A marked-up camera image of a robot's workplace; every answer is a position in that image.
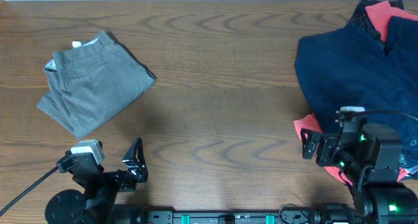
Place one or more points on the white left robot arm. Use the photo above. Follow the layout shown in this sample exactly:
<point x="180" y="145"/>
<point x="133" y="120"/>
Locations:
<point x="97" y="203"/>

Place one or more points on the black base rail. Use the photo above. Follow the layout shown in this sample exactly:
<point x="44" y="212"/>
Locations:
<point x="287" y="214"/>

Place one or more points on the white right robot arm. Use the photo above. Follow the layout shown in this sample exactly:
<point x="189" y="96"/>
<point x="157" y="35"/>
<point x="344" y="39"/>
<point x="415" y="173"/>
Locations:
<point x="368" y="154"/>

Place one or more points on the grey shorts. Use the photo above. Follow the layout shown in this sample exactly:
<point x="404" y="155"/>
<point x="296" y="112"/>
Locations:
<point x="91" y="83"/>

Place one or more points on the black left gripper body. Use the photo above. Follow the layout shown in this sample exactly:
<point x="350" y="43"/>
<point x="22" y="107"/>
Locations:
<point x="104" y="191"/>

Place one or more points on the pink red garment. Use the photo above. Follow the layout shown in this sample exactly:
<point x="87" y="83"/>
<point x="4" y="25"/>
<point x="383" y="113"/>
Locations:
<point x="379" y="15"/>

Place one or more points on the dark plaid garment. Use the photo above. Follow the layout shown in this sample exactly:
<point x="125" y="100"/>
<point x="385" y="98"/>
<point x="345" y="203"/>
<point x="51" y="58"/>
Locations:
<point x="361" y="18"/>

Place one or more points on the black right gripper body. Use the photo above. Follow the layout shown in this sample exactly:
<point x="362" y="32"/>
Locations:
<point x="333" y="153"/>

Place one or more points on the dark navy shirt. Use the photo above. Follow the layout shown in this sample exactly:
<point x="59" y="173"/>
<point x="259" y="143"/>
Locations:
<point x="352" y="70"/>

